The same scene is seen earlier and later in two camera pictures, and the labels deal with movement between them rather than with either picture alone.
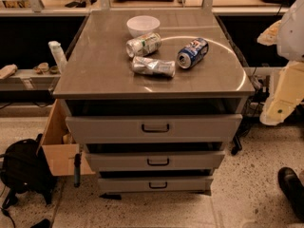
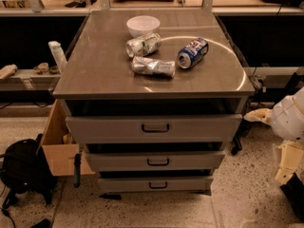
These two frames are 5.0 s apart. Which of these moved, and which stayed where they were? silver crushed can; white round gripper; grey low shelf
Moved: white round gripper
Stayed: grey low shelf; silver crushed can
